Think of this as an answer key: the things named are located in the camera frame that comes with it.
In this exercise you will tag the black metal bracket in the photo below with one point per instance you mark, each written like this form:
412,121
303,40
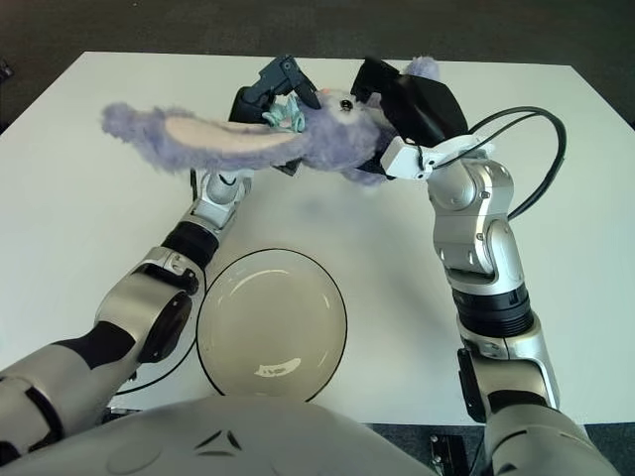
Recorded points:
449,456

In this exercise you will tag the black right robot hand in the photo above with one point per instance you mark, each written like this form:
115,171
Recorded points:
421,109

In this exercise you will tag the grey robot torso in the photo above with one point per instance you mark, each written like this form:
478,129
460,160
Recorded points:
223,436

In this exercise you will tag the purple plush bunny doll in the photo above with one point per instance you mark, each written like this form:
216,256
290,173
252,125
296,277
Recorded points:
223,144

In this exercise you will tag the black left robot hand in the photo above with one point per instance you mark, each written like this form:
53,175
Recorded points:
248,101

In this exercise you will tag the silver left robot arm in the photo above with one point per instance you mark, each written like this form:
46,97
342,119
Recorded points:
149,302

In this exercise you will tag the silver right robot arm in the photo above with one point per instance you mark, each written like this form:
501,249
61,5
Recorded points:
476,238

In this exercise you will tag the white plate with black rim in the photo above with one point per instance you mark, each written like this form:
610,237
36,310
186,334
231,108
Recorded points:
273,322

